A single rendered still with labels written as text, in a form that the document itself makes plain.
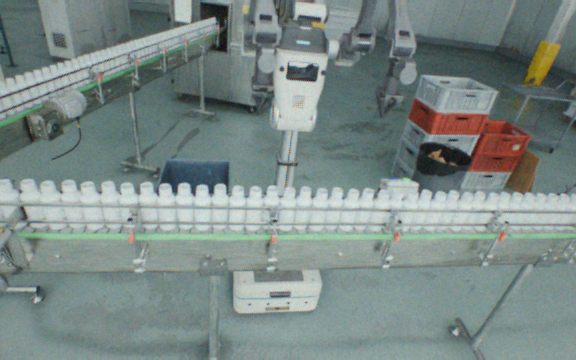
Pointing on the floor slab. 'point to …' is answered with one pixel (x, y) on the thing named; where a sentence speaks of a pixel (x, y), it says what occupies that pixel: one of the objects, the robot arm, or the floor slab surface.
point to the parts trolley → (541, 110)
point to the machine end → (228, 86)
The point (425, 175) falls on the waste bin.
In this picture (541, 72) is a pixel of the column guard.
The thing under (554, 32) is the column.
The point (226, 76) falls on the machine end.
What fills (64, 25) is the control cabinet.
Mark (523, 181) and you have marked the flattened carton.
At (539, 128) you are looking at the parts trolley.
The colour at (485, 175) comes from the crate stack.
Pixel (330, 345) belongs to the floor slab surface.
